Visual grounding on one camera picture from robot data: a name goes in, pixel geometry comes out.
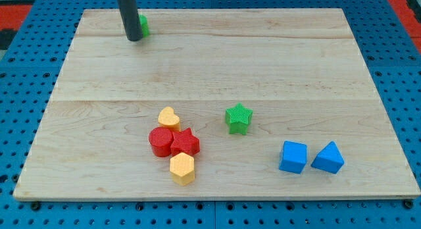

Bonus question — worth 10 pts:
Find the red star block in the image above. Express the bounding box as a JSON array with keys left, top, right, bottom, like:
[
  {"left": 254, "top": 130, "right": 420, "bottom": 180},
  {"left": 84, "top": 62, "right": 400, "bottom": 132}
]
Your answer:
[{"left": 170, "top": 128, "right": 200, "bottom": 156}]

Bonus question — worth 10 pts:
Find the green circle block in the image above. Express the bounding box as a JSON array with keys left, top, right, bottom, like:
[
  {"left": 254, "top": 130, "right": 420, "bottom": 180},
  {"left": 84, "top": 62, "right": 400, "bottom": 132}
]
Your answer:
[{"left": 139, "top": 14, "right": 149, "bottom": 38}]

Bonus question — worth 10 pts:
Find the blue triangle block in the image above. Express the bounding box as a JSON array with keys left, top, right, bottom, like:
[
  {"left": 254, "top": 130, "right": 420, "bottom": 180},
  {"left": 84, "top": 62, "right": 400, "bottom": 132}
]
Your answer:
[{"left": 311, "top": 141, "right": 345, "bottom": 174}]

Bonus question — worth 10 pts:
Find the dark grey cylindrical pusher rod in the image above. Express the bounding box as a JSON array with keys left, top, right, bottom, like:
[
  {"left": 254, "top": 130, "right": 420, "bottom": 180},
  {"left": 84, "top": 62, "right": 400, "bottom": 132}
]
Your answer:
[{"left": 117, "top": 0, "right": 143, "bottom": 41}]

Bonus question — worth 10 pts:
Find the yellow heart block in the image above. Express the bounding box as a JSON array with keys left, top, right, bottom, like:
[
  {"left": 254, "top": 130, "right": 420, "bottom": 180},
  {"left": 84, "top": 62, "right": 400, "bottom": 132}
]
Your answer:
[{"left": 158, "top": 107, "right": 181, "bottom": 132}]

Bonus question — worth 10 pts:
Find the yellow hexagon block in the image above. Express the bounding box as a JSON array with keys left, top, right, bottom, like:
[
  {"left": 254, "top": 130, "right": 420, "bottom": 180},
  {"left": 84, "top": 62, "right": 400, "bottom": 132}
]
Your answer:
[{"left": 170, "top": 153, "right": 195, "bottom": 186}]

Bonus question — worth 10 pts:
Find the red circle block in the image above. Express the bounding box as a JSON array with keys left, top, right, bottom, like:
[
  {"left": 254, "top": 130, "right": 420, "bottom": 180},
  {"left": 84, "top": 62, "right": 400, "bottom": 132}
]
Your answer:
[{"left": 149, "top": 127, "right": 173, "bottom": 157}]

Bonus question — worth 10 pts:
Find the blue cube block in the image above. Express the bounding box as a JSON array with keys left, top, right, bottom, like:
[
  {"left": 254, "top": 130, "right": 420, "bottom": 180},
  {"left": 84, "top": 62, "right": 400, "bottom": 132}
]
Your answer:
[{"left": 278, "top": 141, "right": 307, "bottom": 174}]

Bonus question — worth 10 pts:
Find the green star block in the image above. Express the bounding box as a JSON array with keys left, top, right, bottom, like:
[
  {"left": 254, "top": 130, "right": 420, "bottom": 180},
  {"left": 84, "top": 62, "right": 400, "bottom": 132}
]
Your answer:
[{"left": 225, "top": 103, "right": 253, "bottom": 135}]

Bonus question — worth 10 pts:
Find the light wooden board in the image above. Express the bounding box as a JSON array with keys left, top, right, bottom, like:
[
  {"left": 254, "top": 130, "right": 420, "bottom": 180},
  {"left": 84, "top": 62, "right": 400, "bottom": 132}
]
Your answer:
[{"left": 13, "top": 9, "right": 420, "bottom": 201}]

